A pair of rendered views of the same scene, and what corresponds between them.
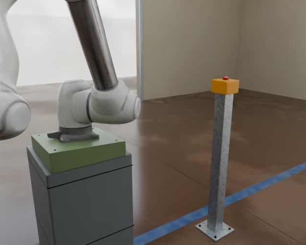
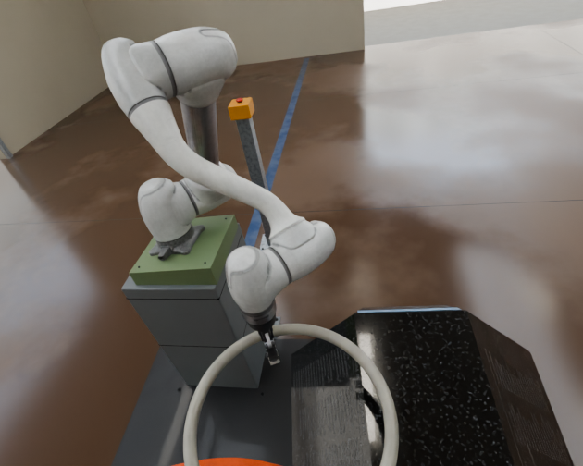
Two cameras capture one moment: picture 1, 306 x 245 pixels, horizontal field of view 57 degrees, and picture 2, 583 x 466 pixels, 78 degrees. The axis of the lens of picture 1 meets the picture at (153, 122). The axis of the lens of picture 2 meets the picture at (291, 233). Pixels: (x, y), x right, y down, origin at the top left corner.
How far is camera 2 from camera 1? 0.93 m
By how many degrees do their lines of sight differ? 43
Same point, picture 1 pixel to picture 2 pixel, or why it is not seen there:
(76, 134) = (190, 239)
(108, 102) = not seen: hidden behind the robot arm
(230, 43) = (78, 17)
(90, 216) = not seen: hidden behind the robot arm
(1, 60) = (277, 202)
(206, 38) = (40, 18)
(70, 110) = (176, 217)
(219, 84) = (240, 109)
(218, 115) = (247, 141)
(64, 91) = (159, 202)
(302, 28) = not seen: outside the picture
